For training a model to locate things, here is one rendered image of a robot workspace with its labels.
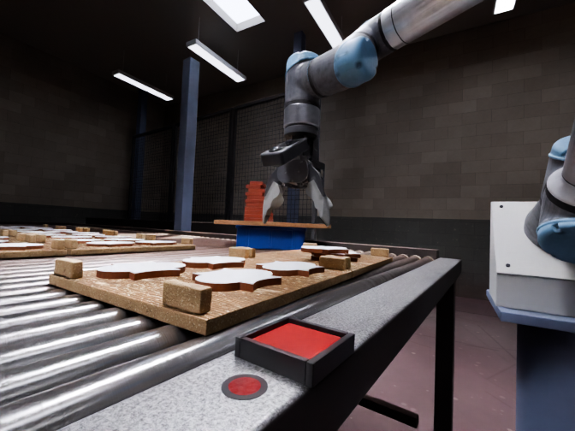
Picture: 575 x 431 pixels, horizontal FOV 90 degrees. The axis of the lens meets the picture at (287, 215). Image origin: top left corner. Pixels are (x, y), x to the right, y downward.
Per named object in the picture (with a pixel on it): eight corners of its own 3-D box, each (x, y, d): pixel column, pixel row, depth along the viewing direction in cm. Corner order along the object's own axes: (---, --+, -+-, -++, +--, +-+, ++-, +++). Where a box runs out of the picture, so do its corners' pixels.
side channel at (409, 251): (438, 271, 127) (439, 249, 127) (436, 272, 122) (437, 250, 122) (75, 230, 360) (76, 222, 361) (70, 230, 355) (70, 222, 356)
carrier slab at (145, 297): (352, 278, 62) (352, 270, 62) (205, 337, 27) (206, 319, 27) (229, 262, 80) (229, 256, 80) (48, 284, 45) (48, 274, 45)
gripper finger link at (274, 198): (276, 224, 67) (298, 191, 64) (261, 223, 62) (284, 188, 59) (268, 215, 68) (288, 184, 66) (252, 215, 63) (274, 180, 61)
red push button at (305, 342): (342, 352, 26) (343, 337, 26) (308, 380, 21) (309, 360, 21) (287, 335, 29) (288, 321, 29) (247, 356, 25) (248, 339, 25)
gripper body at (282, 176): (325, 190, 63) (327, 135, 63) (306, 185, 56) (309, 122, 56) (294, 191, 67) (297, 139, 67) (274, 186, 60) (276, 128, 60)
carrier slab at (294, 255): (393, 262, 97) (393, 256, 98) (352, 278, 63) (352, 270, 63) (301, 252, 116) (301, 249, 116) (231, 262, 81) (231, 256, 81)
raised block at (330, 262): (346, 270, 62) (346, 257, 63) (343, 271, 61) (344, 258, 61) (321, 267, 66) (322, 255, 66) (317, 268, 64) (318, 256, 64)
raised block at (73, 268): (84, 278, 43) (85, 260, 43) (69, 280, 42) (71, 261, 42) (66, 273, 46) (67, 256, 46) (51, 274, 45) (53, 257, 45)
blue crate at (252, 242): (304, 245, 156) (305, 227, 156) (305, 250, 125) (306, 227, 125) (246, 243, 157) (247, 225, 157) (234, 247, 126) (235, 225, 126)
